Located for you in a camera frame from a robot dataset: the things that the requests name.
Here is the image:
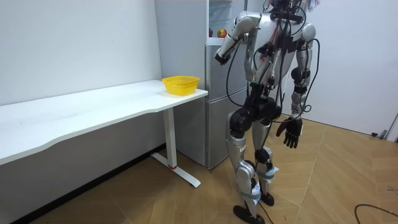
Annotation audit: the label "grey fridge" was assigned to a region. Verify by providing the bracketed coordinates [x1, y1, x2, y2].
[154, 0, 249, 170]

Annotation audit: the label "white desk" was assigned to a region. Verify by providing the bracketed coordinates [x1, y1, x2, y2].
[0, 79, 209, 189]

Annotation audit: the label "robot body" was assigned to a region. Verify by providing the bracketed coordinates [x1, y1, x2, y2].
[244, 0, 318, 125]

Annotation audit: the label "black floor cable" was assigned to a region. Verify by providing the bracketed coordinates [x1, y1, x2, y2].
[354, 203, 398, 224]

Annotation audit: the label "robot legs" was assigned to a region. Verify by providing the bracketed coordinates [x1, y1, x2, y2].
[225, 105, 280, 224]

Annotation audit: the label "yellow plastic basket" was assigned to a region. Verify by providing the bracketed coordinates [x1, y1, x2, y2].
[161, 75, 200, 96]

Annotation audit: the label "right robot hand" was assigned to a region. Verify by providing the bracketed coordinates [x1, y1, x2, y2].
[275, 117, 304, 149]

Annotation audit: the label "cable bundle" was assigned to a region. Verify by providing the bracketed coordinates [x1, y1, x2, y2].
[262, 0, 322, 11]

